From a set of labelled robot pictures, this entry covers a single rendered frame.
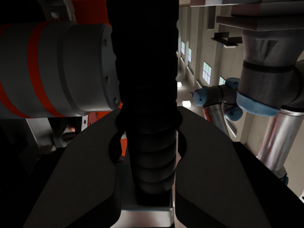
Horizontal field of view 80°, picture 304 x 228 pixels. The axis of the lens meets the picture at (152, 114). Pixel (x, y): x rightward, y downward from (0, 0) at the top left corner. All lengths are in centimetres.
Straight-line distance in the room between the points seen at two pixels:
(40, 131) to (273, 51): 51
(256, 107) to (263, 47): 15
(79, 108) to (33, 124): 12
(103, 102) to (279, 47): 39
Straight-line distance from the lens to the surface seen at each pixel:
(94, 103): 26
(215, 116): 79
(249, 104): 56
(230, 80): 88
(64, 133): 42
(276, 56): 51
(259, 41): 50
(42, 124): 39
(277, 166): 82
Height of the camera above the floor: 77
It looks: 30 degrees up
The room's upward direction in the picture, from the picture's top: 177 degrees clockwise
